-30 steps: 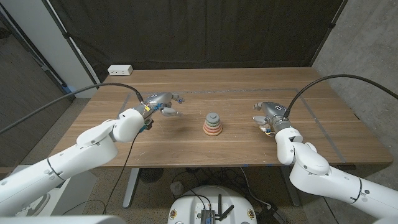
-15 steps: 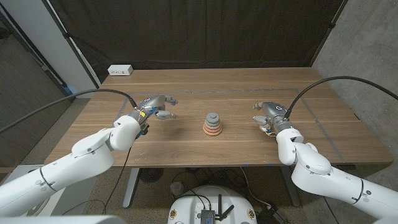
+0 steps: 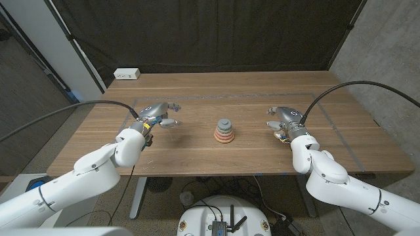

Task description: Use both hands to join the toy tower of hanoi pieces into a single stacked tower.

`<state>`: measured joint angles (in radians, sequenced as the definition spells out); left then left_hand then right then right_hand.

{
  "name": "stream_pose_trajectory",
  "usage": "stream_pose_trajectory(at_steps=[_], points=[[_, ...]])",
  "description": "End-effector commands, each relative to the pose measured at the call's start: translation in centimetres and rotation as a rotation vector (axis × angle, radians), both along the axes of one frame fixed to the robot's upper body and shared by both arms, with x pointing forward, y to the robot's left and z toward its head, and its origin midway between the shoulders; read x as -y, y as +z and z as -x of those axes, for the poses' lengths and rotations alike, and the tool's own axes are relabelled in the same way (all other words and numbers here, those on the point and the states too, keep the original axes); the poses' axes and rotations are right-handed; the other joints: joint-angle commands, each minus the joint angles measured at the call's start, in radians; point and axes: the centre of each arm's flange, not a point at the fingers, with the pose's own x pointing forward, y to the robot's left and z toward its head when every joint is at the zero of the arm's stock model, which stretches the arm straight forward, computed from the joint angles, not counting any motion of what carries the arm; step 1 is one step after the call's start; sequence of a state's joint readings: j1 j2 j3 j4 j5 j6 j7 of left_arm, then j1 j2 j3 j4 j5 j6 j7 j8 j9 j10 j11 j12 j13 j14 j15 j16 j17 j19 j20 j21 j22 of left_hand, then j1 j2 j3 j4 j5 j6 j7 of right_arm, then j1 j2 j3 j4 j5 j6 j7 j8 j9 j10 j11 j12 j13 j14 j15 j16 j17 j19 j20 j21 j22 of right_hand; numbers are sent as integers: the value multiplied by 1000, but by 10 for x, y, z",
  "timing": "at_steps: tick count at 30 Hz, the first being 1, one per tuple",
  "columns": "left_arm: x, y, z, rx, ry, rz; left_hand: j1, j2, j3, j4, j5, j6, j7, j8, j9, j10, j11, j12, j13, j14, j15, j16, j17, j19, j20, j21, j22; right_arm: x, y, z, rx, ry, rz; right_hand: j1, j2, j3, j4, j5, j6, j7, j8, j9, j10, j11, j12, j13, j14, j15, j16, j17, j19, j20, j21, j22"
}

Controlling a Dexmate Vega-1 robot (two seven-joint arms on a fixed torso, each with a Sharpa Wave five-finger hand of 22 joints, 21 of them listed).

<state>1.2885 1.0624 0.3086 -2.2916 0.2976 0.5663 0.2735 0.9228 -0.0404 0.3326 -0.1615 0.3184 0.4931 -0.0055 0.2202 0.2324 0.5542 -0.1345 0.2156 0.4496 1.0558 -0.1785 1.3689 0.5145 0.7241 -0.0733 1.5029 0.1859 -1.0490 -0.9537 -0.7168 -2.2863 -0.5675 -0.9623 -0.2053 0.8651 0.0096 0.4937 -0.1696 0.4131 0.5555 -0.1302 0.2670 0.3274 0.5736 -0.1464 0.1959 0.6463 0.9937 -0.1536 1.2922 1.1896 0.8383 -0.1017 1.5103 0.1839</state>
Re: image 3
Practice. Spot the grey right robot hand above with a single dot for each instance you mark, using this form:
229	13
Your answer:
290	116

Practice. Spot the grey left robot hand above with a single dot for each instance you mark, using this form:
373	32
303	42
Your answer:
154	111

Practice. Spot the grey hanoi disc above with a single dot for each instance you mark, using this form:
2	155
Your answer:
224	123

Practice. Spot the green hanoi disc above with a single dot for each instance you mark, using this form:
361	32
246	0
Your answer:
224	130

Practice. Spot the dusty pink hanoi disc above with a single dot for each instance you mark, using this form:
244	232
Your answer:
224	134

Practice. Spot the coral red hanoi disc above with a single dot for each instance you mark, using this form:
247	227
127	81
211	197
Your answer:
224	138

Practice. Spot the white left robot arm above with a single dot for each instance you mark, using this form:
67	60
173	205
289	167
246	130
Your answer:
82	183

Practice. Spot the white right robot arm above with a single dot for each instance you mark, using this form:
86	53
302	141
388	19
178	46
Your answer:
328	177

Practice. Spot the large orange hanoi disc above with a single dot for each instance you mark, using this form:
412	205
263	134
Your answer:
224	141

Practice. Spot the white power outlet box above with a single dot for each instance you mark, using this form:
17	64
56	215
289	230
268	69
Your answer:
126	73

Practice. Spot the black floor fan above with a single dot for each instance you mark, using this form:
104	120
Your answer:
159	184

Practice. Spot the light grey table leg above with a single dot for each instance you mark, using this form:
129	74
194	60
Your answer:
138	196

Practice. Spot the dark table leg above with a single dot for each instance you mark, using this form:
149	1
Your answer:
310	206

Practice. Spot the grey floor cylinder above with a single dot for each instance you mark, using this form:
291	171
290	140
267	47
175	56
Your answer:
187	198

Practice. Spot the black backdrop curtain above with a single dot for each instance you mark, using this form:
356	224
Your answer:
210	32

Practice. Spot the black backdrop stand pole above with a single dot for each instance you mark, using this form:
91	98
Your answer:
71	37
351	26

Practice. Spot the white robot torso base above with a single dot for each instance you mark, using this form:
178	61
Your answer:
200	213

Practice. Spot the black floor power strip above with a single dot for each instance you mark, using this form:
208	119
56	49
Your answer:
285	227

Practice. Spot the black antenna radio module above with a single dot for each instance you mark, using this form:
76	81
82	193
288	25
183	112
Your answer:
219	227

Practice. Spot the blue foot pad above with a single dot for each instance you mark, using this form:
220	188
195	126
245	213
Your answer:
35	183

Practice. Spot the white pedal board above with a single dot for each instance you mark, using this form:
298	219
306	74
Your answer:
13	187

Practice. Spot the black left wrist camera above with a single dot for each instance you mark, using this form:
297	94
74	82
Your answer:
149	141

